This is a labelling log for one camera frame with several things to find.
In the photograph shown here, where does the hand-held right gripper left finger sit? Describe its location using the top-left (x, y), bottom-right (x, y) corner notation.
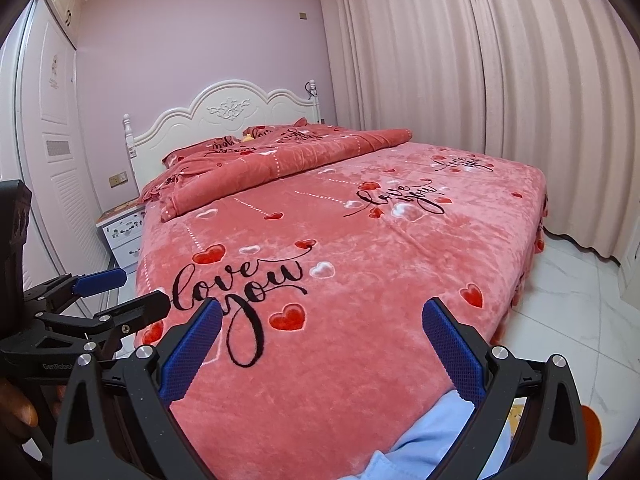
top-left (52, 299), bottom-right (224, 480)

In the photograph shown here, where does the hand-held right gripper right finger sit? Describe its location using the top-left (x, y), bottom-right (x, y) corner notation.
top-left (421, 296), bottom-right (588, 480)

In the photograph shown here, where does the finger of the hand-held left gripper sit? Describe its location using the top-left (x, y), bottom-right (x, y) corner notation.
top-left (36, 291), bottom-right (172, 357)
top-left (26, 267), bottom-right (129, 315)

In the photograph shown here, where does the person's left hand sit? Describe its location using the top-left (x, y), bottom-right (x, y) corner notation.
top-left (0, 377), bottom-right (40, 443)

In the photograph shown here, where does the white printed nightstand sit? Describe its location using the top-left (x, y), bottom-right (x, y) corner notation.
top-left (96, 200), bottom-right (147, 268)

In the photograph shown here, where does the light blue cloth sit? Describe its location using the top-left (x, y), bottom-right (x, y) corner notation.
top-left (350, 389), bottom-right (521, 480)

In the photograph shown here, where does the pink heart printed blanket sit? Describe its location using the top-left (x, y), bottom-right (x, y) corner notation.
top-left (132, 140), bottom-right (548, 480)

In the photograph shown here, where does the white wardrobe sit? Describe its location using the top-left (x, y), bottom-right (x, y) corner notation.
top-left (0, 0), bottom-right (136, 311)

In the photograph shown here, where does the red orange floor mat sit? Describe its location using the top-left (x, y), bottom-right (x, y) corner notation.
top-left (580, 404), bottom-right (603, 468)

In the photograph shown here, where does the pink printed pillow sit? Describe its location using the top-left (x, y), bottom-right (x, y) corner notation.
top-left (242, 117), bottom-right (323, 141)
top-left (161, 135), bottom-right (247, 165)

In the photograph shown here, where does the folded pink quilt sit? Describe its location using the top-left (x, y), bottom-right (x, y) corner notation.
top-left (140, 127), bottom-right (413, 223)

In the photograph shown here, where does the white carved headboard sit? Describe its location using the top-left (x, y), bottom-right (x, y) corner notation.
top-left (122, 79), bottom-right (321, 196)

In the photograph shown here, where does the cream pleated curtain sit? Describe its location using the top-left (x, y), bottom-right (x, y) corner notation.
top-left (317, 0), bottom-right (640, 266)

